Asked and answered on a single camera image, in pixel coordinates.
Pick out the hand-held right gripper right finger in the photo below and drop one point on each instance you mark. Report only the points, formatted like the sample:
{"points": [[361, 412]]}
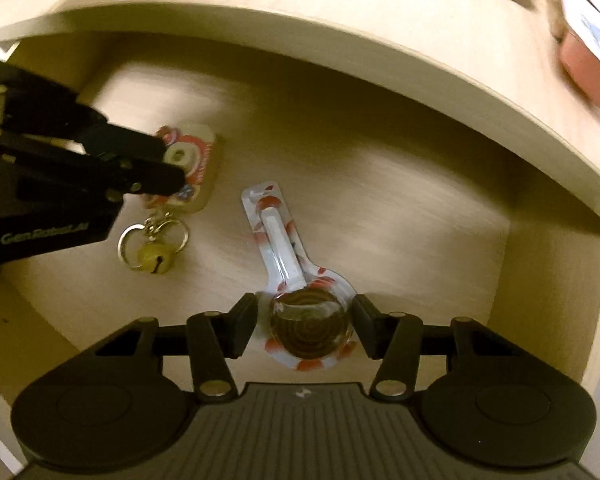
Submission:
{"points": [[366, 327]]}

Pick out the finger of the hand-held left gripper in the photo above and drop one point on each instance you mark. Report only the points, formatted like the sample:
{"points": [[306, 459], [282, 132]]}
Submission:
{"points": [[155, 180], [125, 142]]}

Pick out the white front wooden drawer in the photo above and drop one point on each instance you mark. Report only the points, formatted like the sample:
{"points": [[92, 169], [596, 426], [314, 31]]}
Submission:
{"points": [[380, 185]]}

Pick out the pink cup with printed lid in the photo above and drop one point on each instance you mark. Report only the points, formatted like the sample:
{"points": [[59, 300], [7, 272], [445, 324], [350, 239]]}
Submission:
{"points": [[585, 70]]}

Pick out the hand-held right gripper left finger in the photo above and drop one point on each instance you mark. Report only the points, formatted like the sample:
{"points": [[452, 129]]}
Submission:
{"points": [[242, 326]]}

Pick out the chocolate swirl lollipop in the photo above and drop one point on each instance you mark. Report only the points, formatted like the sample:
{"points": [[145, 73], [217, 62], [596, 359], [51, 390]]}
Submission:
{"points": [[280, 240]]}

